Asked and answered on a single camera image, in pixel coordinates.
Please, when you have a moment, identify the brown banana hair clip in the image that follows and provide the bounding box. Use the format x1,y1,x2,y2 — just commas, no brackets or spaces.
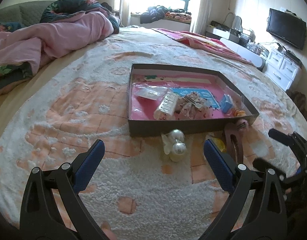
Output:
224,119,249,164

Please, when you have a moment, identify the yellow item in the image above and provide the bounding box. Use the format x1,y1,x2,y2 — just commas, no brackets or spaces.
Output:
206,134,227,152

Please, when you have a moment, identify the orange spiral hair tie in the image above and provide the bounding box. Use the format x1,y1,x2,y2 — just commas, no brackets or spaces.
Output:
231,107,248,118

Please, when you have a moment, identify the small blue box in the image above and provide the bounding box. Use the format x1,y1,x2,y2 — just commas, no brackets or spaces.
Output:
219,94,234,114

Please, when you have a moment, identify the pearl ball hair accessory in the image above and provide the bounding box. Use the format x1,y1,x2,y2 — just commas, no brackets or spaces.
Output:
161,129,187,163

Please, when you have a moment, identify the white hair claw clip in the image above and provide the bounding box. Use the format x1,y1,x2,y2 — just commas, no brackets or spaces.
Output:
153,92,179,120

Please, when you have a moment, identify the red cherry earrings bag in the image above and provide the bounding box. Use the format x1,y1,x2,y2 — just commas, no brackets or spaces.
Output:
133,84,168,101

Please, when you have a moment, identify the clear bag with earrings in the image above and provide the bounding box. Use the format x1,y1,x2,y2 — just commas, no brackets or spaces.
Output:
226,90,244,113

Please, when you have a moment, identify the person left hand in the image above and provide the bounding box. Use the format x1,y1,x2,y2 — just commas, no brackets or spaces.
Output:
101,221,117,240

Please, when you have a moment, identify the white drawer cabinet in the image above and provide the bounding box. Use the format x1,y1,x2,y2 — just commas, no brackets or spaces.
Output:
263,49,302,91

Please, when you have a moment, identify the cream peach bedspread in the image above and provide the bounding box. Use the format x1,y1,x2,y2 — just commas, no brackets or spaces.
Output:
0,28,307,239

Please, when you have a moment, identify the white low desk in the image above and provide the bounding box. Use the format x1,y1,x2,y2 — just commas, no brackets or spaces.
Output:
206,26,265,72

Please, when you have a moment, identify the dark cardboard tray box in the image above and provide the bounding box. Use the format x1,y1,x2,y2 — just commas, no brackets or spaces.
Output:
127,64,259,137

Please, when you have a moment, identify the red pink blanket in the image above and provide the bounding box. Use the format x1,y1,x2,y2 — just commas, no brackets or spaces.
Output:
153,28,254,66

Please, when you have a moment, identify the right white curtain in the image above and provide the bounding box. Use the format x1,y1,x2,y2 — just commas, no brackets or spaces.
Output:
190,0,212,34

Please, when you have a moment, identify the white curtain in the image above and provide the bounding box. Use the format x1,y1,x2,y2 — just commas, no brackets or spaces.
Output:
190,0,212,34
114,0,131,27

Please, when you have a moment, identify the pink quilt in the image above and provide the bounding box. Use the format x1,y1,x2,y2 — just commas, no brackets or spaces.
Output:
0,11,114,76

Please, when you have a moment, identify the pile of dark clothes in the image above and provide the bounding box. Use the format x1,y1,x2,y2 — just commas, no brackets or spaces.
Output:
140,5,172,24

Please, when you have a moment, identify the green quilted headboard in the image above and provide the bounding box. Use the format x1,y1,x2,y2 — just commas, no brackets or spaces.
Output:
0,1,53,27

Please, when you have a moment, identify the left white curtain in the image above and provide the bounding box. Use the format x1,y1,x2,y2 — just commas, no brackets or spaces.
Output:
114,0,131,27

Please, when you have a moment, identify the dark floral duvet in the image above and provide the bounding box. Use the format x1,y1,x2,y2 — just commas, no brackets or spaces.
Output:
40,0,120,34

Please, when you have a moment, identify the black wall television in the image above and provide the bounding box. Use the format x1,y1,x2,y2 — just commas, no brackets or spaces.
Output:
266,8,307,50

